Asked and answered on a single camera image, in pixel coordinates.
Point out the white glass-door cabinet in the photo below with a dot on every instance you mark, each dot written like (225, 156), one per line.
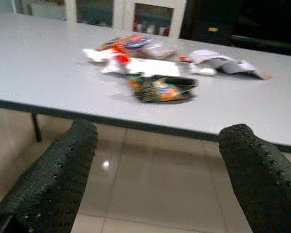
(126, 12)

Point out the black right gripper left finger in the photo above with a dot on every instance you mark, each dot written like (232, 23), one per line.
(46, 184)

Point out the black table leg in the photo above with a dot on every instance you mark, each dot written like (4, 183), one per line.
(37, 128)

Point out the dark wooden cabinet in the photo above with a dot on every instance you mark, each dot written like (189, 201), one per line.
(220, 19)

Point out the clear bag of brown bits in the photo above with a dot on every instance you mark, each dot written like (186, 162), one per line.
(157, 51)

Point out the orange blue snack packet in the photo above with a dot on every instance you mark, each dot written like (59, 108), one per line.
(126, 43)

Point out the brown cardboard scrap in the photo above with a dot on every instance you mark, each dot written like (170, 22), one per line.
(266, 75)

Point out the white red wrapper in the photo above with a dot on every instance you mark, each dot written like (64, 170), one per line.
(150, 66)

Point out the red white picture packet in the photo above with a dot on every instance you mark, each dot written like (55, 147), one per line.
(184, 58)

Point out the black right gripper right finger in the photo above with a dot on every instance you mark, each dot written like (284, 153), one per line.
(264, 189)

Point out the crumpled white paper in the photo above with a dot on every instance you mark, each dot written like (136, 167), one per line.
(208, 58)

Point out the black snack packet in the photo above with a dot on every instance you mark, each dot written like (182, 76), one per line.
(160, 91)

